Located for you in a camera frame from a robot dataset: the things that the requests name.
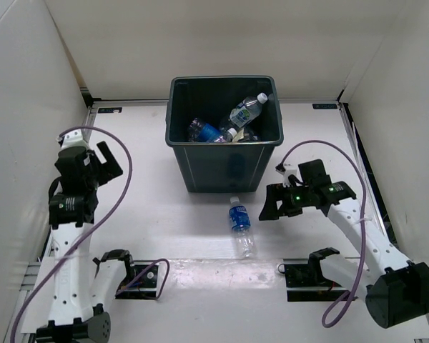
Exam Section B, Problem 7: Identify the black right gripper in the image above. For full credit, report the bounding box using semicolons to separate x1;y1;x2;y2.
259;182;313;221

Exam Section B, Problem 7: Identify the clear bottle apple label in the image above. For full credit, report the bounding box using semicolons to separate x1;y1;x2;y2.
232;126;259;142

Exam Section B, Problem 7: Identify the clear bottle white blue label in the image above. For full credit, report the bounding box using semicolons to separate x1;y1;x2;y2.
229;92;268;128

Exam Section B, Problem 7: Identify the clear unlabelled plastic bottle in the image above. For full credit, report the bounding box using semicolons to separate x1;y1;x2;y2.
219;123;238;142

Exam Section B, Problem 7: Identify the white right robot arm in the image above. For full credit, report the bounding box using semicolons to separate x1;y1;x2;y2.
259;159;429;328

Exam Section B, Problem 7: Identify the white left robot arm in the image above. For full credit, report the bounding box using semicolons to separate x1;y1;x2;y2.
36;141;136;342

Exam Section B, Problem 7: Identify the dark green plastic bin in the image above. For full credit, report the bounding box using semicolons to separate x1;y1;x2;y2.
165;75;284;193

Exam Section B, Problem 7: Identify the clear bottle dark blue label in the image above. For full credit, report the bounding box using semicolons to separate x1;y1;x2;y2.
228;197;256;258

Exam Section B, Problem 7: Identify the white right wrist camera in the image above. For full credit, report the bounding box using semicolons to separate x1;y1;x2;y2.
275;163;303;188

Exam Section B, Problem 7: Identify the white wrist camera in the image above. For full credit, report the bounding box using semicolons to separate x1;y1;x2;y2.
275;163;303;188
56;129;89;150

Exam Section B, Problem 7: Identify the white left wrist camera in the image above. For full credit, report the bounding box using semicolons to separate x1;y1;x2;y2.
56;129;89;150

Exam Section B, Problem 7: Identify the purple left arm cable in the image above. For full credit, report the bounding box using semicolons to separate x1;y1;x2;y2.
10;126;171;343

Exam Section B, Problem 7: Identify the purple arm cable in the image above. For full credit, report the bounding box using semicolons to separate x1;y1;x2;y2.
10;126;171;343
280;139;369;329

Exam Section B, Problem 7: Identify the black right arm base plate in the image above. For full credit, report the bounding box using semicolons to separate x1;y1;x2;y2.
277;260;345;302

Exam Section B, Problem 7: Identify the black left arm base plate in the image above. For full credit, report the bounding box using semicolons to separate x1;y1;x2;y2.
115;261;159;300

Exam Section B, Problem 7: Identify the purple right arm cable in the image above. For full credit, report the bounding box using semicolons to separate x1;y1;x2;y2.
280;139;369;329

